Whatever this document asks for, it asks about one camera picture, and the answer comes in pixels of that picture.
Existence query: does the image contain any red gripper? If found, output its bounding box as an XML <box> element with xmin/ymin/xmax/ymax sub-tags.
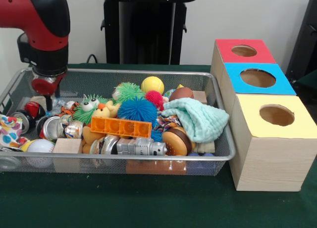
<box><xmin>31</xmin><ymin>73</ymin><xmax>66</xmax><ymax>112</ymax></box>

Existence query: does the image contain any crushed clear plastic bottle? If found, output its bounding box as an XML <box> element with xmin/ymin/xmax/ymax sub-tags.
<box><xmin>46</xmin><ymin>96</ymin><xmax>75</xmax><ymax>115</ymax></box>

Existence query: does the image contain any green spiky ball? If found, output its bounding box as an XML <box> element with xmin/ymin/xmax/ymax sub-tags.
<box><xmin>73</xmin><ymin>82</ymin><xmax>146</xmax><ymax>122</ymax></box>

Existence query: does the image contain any orange toy building block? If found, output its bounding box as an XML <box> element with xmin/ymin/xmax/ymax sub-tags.
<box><xmin>90</xmin><ymin>116</ymin><xmax>153</xmax><ymax>138</ymax></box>

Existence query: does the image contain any silver toy robot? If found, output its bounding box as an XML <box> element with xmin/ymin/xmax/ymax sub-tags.
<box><xmin>116</xmin><ymin>137</ymin><xmax>168</xmax><ymax>156</ymax></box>

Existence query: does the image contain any mint green cloth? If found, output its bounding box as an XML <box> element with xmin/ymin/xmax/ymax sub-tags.
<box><xmin>161</xmin><ymin>98</ymin><xmax>230</xmax><ymax>143</ymax></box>

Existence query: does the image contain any shallow metal mesh bin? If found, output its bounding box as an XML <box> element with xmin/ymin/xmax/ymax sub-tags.
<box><xmin>0</xmin><ymin>67</ymin><xmax>236</xmax><ymax>177</ymax></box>

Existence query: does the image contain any wooden box with three holes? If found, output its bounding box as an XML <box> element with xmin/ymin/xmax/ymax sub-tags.
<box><xmin>210</xmin><ymin>39</ymin><xmax>317</xmax><ymax>192</ymax></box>

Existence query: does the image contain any yellow plush duck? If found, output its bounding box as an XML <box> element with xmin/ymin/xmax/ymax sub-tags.
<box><xmin>93</xmin><ymin>100</ymin><xmax>121</xmax><ymax>119</ymax></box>

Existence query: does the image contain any yellow foam ball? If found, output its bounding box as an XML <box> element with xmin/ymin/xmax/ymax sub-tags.
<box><xmin>141</xmin><ymin>76</ymin><xmax>165</xmax><ymax>94</ymax></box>

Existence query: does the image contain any toy hamburger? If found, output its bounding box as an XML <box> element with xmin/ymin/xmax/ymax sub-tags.
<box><xmin>161</xmin><ymin>127</ymin><xmax>196</xmax><ymax>157</ymax></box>

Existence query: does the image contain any cream cloth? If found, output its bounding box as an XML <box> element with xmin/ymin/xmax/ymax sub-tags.
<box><xmin>197</xmin><ymin>141</ymin><xmax>216</xmax><ymax>154</ymax></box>

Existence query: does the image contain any dark green side table cloth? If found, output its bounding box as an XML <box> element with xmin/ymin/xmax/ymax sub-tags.
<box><xmin>294</xmin><ymin>69</ymin><xmax>317</xmax><ymax>107</ymax></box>

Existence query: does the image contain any black panel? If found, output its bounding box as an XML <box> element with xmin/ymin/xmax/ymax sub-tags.
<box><xmin>285</xmin><ymin>0</ymin><xmax>317</xmax><ymax>83</ymax></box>

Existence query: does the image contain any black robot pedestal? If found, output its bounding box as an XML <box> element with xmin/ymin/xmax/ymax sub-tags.
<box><xmin>95</xmin><ymin>0</ymin><xmax>200</xmax><ymax>65</ymax></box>

